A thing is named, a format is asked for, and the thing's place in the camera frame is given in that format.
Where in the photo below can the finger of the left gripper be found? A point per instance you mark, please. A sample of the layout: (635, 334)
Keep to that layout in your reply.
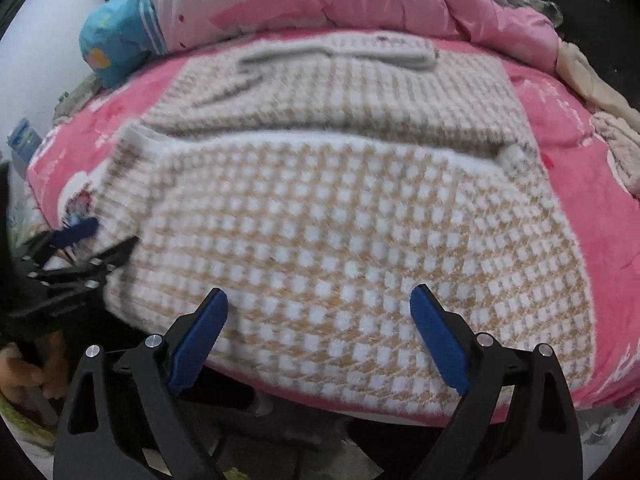
(107, 259)
(72, 235)

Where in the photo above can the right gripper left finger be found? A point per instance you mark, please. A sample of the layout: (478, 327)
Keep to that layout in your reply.
(120, 420)

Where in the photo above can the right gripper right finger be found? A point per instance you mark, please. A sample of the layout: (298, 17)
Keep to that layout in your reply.
(515, 418)

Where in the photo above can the beige white checkered knit cardigan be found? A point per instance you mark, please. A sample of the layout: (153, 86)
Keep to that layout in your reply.
(345, 229)

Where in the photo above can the cream clothes pile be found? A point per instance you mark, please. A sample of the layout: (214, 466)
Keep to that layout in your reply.
(614, 120)

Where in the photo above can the left hand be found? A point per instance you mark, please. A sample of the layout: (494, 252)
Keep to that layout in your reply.
(17, 376)

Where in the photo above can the blue cartoon pillow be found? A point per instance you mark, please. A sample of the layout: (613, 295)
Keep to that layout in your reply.
(119, 37)

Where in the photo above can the pink floral quilt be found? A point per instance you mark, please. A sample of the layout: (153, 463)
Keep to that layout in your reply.
(521, 33)

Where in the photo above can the black padded headboard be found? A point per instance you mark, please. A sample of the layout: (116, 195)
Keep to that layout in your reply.
(608, 39)

